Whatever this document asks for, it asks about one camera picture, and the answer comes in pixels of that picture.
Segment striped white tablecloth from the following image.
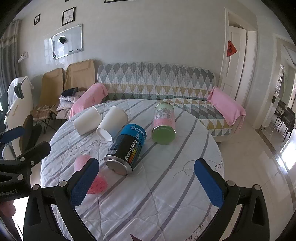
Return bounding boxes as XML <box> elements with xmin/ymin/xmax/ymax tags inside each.
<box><xmin>41</xmin><ymin>107</ymin><xmax>224</xmax><ymax>240</ymax></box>

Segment green pink metal can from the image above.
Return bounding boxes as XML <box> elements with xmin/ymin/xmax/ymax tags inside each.
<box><xmin>152</xmin><ymin>101</ymin><xmax>176</xmax><ymax>145</ymax></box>

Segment white paper cup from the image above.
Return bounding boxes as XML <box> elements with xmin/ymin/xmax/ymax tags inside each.
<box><xmin>73</xmin><ymin>106</ymin><xmax>102</xmax><ymax>136</ymax></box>
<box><xmin>96</xmin><ymin>106</ymin><xmax>128</xmax><ymax>142</ymax></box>

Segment grey striped curtain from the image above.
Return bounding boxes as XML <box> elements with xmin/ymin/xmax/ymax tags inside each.
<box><xmin>0</xmin><ymin>20</ymin><xmax>21</xmax><ymax>95</ymax></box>

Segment small black framed picture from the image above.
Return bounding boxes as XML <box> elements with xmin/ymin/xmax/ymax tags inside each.
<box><xmin>34</xmin><ymin>14</ymin><xmax>41</xmax><ymax>26</ymax></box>

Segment person's left hand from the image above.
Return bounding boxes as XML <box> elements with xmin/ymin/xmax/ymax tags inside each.
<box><xmin>0</xmin><ymin>200</ymin><xmax>16</xmax><ymax>217</ymax></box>

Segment pink towel right armrest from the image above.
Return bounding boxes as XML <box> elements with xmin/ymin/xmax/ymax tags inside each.
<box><xmin>207</xmin><ymin>86</ymin><xmax>246</xmax><ymax>133</ymax></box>

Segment white office chair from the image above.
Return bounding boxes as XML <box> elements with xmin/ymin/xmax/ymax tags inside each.
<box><xmin>2</xmin><ymin>76</ymin><xmax>34</xmax><ymax>160</ymax></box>

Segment pink towel armrest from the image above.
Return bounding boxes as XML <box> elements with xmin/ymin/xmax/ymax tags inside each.
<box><xmin>207</xmin><ymin>86</ymin><xmax>246</xmax><ymax>133</ymax></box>
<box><xmin>69</xmin><ymin>83</ymin><xmax>108</xmax><ymax>118</ymax></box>

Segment wall whiteboard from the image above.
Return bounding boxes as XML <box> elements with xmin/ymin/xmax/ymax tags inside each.
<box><xmin>51</xmin><ymin>24</ymin><xmax>83</xmax><ymax>60</ymax></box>

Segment tan folding chair left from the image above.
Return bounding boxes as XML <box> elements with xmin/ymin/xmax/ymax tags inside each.
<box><xmin>31</xmin><ymin>68</ymin><xmax>65</xmax><ymax>134</ymax></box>

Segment diamond patterned sofa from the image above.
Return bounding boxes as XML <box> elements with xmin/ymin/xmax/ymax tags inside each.
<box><xmin>97</xmin><ymin>62</ymin><xmax>233</xmax><ymax>142</ymax></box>

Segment folded pillows stack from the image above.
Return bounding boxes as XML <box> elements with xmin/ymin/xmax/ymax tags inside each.
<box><xmin>56</xmin><ymin>87</ymin><xmax>85</xmax><ymax>120</ymax></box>

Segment tan folding chair right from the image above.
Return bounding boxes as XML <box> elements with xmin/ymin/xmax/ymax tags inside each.
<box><xmin>64</xmin><ymin>60</ymin><xmax>95</xmax><ymax>90</ymax></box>

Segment white door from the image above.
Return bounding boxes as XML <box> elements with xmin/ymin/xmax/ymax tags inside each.
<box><xmin>220</xmin><ymin>26</ymin><xmax>247</xmax><ymax>99</ymax></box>

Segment red diamond door decoration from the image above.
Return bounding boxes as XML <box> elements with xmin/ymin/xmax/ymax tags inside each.
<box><xmin>227</xmin><ymin>40</ymin><xmax>237</xmax><ymax>57</ymax></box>

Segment pink plastic cup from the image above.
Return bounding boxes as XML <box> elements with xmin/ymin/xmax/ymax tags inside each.
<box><xmin>74</xmin><ymin>155</ymin><xmax>107</xmax><ymax>194</ymax></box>

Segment pink towel left armrest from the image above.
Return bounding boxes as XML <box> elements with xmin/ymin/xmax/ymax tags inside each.
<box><xmin>69</xmin><ymin>83</ymin><xmax>108</xmax><ymax>118</ymax></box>

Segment dark dining chairs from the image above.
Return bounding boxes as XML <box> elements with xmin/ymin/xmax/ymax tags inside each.
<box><xmin>275</xmin><ymin>100</ymin><xmax>295</xmax><ymax>140</ymax></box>

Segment tan folding chair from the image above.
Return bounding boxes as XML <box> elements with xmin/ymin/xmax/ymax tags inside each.
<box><xmin>64</xmin><ymin>60</ymin><xmax>95</xmax><ymax>90</ymax></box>
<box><xmin>31</xmin><ymin>68</ymin><xmax>65</xmax><ymax>134</ymax></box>

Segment blue black metal can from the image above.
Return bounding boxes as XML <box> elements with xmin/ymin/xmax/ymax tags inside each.
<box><xmin>104</xmin><ymin>123</ymin><xmax>147</xmax><ymax>175</ymax></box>

